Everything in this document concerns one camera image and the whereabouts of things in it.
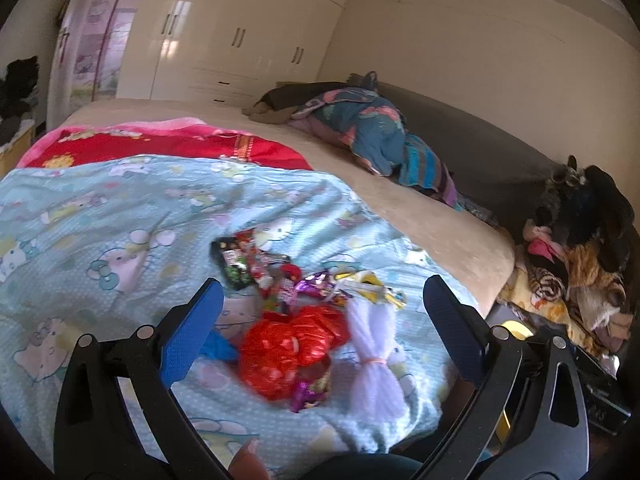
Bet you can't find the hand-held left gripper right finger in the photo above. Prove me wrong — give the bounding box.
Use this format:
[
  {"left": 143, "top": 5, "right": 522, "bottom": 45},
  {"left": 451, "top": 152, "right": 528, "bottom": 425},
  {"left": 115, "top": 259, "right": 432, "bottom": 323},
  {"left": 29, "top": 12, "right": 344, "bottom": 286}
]
[{"left": 415, "top": 274, "right": 591, "bottom": 480}]

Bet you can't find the white wardrobe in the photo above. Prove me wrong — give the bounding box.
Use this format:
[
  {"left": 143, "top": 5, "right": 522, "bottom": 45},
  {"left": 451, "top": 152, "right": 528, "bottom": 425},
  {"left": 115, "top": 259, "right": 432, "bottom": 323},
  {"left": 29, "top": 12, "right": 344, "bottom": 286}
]
[{"left": 116, "top": 0, "right": 353, "bottom": 106}]

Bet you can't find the yellow cartoon sheet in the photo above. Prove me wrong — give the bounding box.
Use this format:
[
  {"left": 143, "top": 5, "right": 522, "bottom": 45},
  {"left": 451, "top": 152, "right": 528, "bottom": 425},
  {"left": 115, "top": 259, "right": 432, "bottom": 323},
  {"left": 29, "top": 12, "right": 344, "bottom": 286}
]
[{"left": 500, "top": 270, "right": 576, "bottom": 333}]

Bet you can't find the black furry garment pile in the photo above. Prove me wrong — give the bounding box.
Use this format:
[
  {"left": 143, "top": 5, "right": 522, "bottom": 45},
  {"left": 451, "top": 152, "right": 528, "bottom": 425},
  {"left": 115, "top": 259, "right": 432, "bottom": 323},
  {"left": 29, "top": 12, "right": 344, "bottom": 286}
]
[{"left": 535, "top": 156, "right": 637, "bottom": 272}]

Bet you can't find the black green snack packet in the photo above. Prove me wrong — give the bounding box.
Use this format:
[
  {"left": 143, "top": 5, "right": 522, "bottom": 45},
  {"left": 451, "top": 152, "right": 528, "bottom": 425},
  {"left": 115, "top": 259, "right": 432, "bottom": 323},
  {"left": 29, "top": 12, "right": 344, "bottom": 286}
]
[{"left": 210, "top": 237, "right": 256, "bottom": 291}]

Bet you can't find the light blue cartoon blanket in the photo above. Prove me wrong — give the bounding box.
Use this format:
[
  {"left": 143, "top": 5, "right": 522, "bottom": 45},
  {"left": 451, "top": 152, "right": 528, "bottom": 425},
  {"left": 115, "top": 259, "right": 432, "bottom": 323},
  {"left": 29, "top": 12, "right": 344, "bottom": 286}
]
[{"left": 0, "top": 155, "right": 481, "bottom": 466}]

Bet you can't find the yellow rimmed trash bin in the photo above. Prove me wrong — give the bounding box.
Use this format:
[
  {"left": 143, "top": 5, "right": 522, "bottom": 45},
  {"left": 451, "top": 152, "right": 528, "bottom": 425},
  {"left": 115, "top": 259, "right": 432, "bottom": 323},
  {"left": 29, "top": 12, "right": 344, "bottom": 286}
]
[{"left": 500, "top": 317, "right": 535, "bottom": 341}]

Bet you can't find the light wooden cabinet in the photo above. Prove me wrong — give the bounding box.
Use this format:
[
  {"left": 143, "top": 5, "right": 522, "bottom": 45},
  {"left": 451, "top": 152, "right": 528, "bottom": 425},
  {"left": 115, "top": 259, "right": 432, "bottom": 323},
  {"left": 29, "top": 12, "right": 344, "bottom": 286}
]
[{"left": 0, "top": 125, "right": 37, "bottom": 177}]

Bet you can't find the person's left hand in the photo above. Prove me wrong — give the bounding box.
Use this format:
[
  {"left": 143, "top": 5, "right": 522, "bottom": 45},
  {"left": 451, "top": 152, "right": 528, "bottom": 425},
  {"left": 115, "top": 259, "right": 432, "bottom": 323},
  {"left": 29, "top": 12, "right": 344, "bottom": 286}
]
[{"left": 229, "top": 439, "right": 273, "bottom": 480}]

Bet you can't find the orange fleece cloth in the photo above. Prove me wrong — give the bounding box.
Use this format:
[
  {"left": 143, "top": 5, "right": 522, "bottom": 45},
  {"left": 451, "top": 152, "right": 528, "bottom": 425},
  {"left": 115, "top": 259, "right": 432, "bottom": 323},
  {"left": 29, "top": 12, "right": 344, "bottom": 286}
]
[{"left": 565, "top": 244, "right": 627, "bottom": 331}]

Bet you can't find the red pink blanket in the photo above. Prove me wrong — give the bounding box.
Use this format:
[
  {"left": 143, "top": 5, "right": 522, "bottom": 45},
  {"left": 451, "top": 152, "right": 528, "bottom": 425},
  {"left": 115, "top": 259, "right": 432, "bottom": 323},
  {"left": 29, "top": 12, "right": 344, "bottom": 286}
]
[{"left": 15, "top": 119, "right": 313, "bottom": 171}]

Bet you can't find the white plastic bag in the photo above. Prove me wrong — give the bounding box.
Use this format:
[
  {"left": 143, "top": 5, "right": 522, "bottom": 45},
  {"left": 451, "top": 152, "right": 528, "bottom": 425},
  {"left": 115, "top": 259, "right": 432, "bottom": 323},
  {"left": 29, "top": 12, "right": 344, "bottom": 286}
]
[{"left": 345, "top": 297, "right": 408, "bottom": 418}]

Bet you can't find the pink cartoon wardrobe door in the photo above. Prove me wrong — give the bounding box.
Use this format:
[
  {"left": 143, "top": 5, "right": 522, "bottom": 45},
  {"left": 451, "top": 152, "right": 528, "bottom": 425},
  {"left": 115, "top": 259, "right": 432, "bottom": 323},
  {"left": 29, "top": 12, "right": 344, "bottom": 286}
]
[{"left": 47, "top": 0, "right": 156, "bottom": 126}]

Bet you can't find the red plastic bag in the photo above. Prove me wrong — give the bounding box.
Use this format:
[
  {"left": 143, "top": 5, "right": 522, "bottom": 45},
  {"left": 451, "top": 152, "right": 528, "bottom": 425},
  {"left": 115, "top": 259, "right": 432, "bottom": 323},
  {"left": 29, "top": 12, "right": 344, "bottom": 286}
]
[{"left": 239, "top": 305, "right": 349, "bottom": 401}]

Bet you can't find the black cloth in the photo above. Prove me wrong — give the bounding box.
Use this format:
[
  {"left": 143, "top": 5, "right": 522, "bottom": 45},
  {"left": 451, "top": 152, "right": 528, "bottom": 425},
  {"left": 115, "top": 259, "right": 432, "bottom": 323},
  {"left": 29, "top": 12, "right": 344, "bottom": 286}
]
[{"left": 0, "top": 56, "right": 41, "bottom": 146}]

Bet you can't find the red tube wrapper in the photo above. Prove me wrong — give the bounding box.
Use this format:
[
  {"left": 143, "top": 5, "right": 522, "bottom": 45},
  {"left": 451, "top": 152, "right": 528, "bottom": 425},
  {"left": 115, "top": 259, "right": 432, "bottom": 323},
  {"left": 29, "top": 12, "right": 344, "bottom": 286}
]
[{"left": 272, "top": 264, "right": 303, "bottom": 311}]

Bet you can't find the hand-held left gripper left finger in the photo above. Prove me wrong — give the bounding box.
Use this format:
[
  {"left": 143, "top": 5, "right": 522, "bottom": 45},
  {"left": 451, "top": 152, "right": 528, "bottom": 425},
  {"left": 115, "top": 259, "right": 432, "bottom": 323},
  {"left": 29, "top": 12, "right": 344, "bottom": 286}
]
[{"left": 54, "top": 277, "right": 236, "bottom": 480}]

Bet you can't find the striped blanket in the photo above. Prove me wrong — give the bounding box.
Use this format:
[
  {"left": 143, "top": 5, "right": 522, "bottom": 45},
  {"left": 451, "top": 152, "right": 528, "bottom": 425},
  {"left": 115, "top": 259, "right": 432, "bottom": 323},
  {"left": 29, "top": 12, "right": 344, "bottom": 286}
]
[{"left": 395, "top": 132, "right": 458, "bottom": 206}]

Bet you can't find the pink garment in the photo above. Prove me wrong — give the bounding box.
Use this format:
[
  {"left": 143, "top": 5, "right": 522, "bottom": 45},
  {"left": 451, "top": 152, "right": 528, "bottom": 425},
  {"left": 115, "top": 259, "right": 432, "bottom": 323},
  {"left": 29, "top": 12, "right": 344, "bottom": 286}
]
[{"left": 524, "top": 220, "right": 567, "bottom": 262}]

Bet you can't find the beige bed sheet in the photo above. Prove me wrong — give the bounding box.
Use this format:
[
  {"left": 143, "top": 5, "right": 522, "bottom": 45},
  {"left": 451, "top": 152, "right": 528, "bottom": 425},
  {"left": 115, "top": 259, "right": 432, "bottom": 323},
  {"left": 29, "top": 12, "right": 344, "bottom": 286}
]
[{"left": 60, "top": 97, "right": 516, "bottom": 311}]

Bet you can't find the brown cloth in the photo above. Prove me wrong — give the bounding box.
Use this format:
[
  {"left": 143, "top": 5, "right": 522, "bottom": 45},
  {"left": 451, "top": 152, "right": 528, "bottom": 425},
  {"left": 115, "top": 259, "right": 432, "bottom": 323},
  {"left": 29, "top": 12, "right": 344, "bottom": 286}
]
[{"left": 242, "top": 82, "right": 351, "bottom": 123}]

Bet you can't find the grey headboard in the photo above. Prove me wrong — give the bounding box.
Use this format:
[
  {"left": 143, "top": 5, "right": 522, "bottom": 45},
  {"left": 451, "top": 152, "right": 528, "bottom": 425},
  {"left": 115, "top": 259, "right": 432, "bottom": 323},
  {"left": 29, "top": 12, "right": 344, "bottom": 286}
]
[{"left": 375, "top": 82, "right": 566, "bottom": 241}]

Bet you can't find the long red snack wrapper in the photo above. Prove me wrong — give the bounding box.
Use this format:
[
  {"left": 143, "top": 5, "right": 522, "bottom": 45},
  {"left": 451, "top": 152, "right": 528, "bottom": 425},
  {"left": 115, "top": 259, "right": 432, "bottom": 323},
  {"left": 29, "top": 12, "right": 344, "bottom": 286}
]
[{"left": 235, "top": 229, "right": 273, "bottom": 286}]

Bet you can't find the yellow snack wrapper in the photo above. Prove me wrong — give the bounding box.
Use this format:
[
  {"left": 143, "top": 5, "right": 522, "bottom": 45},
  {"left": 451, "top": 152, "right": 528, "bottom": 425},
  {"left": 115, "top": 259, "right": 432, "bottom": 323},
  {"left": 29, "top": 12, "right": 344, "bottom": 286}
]
[{"left": 335, "top": 270, "right": 408, "bottom": 308}]

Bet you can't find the blue plastic wrapper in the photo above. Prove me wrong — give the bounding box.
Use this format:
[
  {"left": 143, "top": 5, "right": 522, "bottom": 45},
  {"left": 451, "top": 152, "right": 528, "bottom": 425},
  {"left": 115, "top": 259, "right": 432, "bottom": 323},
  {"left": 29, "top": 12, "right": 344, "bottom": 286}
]
[{"left": 200, "top": 330, "right": 241, "bottom": 363}]

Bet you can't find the tiger striped cloth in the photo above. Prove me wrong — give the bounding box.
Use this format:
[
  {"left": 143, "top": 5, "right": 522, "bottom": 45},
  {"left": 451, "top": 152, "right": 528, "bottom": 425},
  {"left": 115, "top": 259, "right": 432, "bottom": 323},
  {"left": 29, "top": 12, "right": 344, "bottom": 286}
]
[{"left": 529, "top": 260, "right": 571, "bottom": 302}]

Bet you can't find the dark patterned cloth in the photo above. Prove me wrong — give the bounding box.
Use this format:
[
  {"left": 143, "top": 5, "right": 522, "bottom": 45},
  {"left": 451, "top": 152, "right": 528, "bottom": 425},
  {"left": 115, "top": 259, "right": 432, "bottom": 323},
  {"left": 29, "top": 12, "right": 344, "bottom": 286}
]
[{"left": 457, "top": 197, "right": 500, "bottom": 228}]

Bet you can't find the blue floral quilt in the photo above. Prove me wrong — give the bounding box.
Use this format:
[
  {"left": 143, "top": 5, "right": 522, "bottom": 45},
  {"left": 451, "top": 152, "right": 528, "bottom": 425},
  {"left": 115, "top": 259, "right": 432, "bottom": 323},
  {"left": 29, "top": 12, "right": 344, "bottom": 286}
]
[{"left": 295, "top": 71, "right": 408, "bottom": 176}]

